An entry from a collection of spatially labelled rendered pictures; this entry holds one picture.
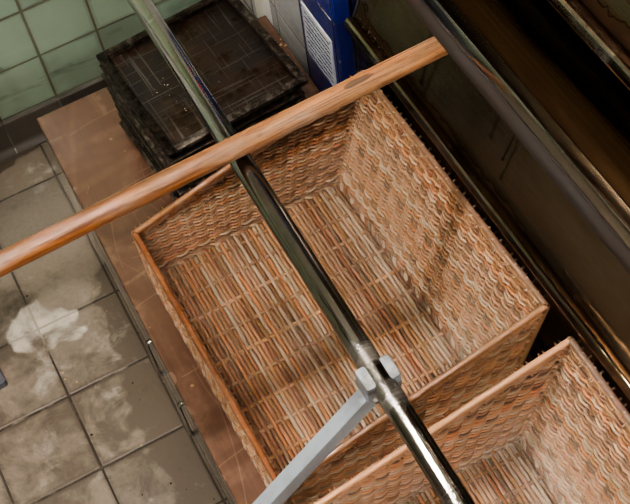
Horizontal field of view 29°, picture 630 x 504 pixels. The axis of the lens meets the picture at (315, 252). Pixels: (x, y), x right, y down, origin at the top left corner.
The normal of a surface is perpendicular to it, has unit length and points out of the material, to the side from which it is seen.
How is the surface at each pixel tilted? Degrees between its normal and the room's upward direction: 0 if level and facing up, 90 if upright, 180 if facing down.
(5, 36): 90
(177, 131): 0
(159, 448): 0
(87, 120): 0
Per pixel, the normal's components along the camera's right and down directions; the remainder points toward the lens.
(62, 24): 0.47, 0.72
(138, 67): -0.10, -0.54
